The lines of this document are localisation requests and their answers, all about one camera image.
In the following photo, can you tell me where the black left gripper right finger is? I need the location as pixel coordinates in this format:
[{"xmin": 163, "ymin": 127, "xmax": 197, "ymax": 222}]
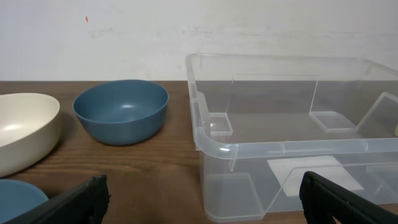
[{"xmin": 299, "ymin": 171, "xmax": 397, "ymax": 224}]

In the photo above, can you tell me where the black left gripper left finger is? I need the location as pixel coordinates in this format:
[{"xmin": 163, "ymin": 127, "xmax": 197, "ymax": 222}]
[{"xmin": 6, "ymin": 174, "xmax": 111, "ymax": 224}]

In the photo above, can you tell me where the clear plastic storage bin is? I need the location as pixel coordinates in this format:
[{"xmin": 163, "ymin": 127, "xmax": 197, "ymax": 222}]
[{"xmin": 185, "ymin": 54, "xmax": 397, "ymax": 222}]

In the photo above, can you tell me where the blue large bowl near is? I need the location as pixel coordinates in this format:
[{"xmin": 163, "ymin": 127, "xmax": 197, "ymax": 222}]
[{"xmin": 1, "ymin": 179, "xmax": 49, "ymax": 223}]

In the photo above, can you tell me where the blue large bowl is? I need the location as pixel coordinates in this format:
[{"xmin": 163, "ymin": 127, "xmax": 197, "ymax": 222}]
[
  {"xmin": 1, "ymin": 179, "xmax": 49, "ymax": 223},
  {"xmin": 72, "ymin": 80, "xmax": 169, "ymax": 146}
]

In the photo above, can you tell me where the blue large bowl far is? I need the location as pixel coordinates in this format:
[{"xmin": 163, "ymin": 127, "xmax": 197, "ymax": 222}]
[{"xmin": 72, "ymin": 80, "xmax": 169, "ymax": 146}]

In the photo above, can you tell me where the cream large bowl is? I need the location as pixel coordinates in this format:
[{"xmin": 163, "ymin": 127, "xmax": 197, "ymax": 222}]
[{"xmin": 1, "ymin": 93, "xmax": 61, "ymax": 177}]

